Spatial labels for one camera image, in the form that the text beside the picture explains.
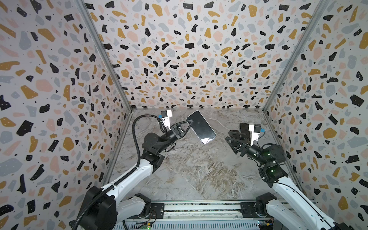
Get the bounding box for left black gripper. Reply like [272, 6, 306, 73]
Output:
[156, 121, 192, 155]

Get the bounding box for purple phone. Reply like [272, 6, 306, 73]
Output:
[186, 111, 216, 144]

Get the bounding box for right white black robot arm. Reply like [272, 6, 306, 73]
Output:
[225, 130, 349, 230]

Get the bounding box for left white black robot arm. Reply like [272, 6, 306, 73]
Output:
[72, 116, 193, 230]

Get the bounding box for far right black phone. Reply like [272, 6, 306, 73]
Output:
[240, 123, 250, 136]

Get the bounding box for green circuit board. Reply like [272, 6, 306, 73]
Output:
[135, 222, 152, 230]

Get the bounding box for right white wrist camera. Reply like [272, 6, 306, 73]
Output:
[248, 124, 262, 146]

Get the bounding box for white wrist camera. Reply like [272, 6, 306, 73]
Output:
[248, 124, 262, 146]
[158, 110, 173, 129]

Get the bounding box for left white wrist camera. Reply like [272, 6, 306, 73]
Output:
[158, 110, 173, 129]

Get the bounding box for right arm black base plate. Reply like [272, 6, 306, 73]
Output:
[240, 200, 275, 218]

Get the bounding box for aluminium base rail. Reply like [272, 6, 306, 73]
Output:
[114, 200, 293, 230]

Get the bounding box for black corrugated cable hose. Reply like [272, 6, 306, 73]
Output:
[70, 114, 164, 230]

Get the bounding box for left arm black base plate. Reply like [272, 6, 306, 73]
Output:
[134, 203, 165, 219]

